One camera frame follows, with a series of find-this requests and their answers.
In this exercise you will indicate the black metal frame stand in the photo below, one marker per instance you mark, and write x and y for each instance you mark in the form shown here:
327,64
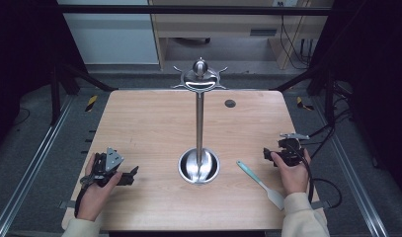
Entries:
56,95
328,95

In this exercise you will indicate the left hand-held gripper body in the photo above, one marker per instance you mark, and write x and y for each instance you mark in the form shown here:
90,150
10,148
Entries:
112,160

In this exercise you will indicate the metal utensil hanging stand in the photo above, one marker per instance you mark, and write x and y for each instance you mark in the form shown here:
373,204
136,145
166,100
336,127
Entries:
199,131

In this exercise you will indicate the person's right hand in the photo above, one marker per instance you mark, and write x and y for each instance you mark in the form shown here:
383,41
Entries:
292,177

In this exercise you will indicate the person's left hand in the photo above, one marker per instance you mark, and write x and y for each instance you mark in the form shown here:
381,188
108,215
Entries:
96,197

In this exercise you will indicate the black curtain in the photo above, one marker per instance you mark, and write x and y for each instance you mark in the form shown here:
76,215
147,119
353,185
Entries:
376,72
17,59

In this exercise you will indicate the aluminium floor rail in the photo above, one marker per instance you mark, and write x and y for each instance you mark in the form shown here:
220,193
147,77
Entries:
351,171
30,161

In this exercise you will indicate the yellow black striped tape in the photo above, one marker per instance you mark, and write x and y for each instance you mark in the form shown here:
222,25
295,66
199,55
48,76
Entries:
91,103
302,103

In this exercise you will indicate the white cabinet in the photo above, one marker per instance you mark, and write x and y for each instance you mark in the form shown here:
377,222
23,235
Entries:
113,36

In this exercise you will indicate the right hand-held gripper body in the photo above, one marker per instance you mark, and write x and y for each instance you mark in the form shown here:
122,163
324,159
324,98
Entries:
291,149

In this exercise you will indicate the grey table edge bracket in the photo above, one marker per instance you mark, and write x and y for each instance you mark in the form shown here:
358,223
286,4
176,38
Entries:
321,204
66,204

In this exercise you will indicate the light wooden desk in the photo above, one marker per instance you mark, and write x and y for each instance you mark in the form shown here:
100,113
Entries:
221,26

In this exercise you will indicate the black horizontal frame bar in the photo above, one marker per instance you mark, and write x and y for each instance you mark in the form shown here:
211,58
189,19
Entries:
188,10

